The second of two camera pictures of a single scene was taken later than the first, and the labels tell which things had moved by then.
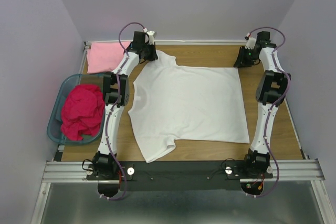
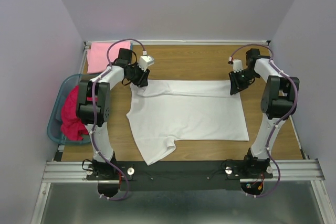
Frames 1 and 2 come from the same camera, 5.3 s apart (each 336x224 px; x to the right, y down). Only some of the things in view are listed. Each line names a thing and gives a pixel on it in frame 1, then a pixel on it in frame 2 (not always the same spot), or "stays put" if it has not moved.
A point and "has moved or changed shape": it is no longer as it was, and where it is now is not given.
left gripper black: [153, 55] to [143, 81]
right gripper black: [240, 62] to [235, 85]
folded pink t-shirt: [103, 57] stays put
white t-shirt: [171, 103] has moved or changed shape
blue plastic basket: [69, 81] stays put
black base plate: [179, 176] stays put
